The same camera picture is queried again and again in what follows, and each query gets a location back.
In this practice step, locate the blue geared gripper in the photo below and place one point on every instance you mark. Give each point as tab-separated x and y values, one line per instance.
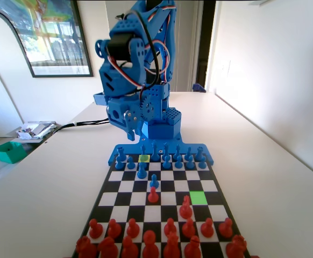
116	114

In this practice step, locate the blue chess bishop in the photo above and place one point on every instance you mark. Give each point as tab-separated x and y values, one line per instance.
143	150
177	150

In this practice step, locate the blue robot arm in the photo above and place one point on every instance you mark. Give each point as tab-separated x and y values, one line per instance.
162	130

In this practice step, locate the blue chess rook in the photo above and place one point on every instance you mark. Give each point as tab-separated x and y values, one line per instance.
198	153
121	153

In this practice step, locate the blue chess king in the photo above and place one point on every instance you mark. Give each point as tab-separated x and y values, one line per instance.
154	154

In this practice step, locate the blue chess pawn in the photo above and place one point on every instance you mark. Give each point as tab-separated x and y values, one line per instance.
130	164
166	164
141	159
119	165
190	164
153	183
178	164
202	164

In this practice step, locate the blue chess queen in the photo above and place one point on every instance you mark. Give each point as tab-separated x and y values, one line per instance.
166	149

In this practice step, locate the red chess pawn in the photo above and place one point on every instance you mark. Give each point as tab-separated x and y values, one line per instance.
95	231
207	230
225	230
114	231
132	230
188	230
170	230
152	197

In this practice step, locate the red chess knight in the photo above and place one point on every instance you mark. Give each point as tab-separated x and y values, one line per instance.
185	211
107	248

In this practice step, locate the red chess bishop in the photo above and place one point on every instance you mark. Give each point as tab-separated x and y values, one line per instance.
192	248
129	248

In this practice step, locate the red chess queen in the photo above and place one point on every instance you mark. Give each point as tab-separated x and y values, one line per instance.
171	247

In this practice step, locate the red chess rook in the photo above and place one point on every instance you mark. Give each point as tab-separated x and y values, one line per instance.
85	248
236	246

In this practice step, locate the blue plastic part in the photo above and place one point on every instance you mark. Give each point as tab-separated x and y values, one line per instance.
199	88

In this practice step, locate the black and white chessboard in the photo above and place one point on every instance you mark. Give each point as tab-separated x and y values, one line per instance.
167	200

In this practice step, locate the pile of papers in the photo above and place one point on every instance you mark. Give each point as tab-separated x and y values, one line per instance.
35	129

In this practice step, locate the low side table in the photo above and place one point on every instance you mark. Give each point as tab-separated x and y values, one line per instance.
35	142

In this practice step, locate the black framed picture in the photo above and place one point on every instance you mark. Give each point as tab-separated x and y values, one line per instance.
59	40

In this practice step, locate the green plastic box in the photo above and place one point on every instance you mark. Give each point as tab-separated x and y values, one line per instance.
10	154

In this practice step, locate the large white arched panel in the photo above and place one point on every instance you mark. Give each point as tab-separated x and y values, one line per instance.
0	48

